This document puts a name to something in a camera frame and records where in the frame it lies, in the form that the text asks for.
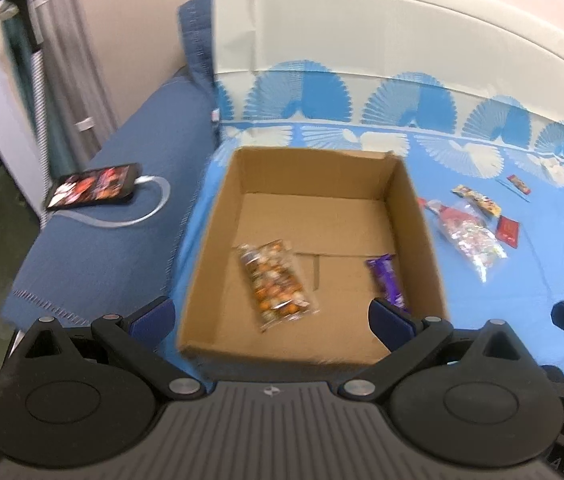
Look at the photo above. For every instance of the yellow snack bar packet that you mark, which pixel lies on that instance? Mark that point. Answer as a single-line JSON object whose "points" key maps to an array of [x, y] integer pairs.
{"points": [[477, 200]]}

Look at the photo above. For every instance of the small red snack packet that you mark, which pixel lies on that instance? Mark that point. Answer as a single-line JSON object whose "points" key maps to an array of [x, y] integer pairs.
{"points": [[432, 206]]}

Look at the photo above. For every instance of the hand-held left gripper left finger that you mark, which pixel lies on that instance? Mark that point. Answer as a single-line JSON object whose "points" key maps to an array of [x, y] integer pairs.
{"points": [[154, 317]]}

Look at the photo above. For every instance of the black smartphone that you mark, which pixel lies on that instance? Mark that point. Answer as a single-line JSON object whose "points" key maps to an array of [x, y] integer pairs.
{"points": [[91, 185]]}

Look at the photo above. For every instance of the slim red snack packet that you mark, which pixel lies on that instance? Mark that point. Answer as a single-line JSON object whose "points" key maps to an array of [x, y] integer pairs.
{"points": [[518, 183]]}

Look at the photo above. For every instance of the blue white printed bedsheet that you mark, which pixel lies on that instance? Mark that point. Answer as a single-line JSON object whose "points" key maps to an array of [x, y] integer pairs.
{"points": [[512, 285]]}

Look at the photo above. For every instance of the clear mixed nuts packet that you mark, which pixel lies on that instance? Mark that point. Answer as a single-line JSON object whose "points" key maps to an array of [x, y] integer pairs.
{"points": [[272, 285]]}

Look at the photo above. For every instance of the cardboard box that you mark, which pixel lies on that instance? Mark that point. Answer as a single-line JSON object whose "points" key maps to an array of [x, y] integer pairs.
{"points": [[312, 220]]}

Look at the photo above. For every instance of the clear colourful candy bag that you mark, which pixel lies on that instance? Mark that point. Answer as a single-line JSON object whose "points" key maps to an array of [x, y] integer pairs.
{"points": [[469, 237]]}

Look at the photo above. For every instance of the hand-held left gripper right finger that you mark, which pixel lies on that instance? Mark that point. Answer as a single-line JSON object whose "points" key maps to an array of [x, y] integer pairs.
{"points": [[387, 317]]}

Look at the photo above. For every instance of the dark blue blanket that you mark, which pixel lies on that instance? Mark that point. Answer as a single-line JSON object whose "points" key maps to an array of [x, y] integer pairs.
{"points": [[111, 270]]}

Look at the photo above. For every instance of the dark blue pillow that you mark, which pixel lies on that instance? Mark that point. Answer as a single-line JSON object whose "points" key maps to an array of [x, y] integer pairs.
{"points": [[196, 45]]}

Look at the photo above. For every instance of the white curtain tieback hook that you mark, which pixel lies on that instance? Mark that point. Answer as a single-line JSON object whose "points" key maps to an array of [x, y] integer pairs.
{"points": [[84, 124]]}

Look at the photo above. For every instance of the purple candy bar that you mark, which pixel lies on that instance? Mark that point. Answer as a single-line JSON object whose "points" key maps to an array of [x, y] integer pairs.
{"points": [[387, 277]]}

